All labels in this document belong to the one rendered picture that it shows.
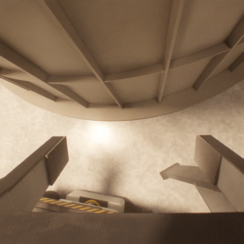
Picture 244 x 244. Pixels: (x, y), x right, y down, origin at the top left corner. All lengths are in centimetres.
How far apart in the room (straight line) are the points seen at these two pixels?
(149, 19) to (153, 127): 61
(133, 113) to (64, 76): 43
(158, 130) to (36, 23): 70
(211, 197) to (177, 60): 43
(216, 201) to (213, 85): 55
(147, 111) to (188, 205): 50
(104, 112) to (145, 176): 39
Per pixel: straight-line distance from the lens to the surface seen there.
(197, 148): 17
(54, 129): 104
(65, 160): 17
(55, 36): 41
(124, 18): 36
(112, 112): 90
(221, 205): 65
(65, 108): 100
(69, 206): 67
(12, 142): 120
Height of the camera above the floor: 89
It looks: 78 degrees down
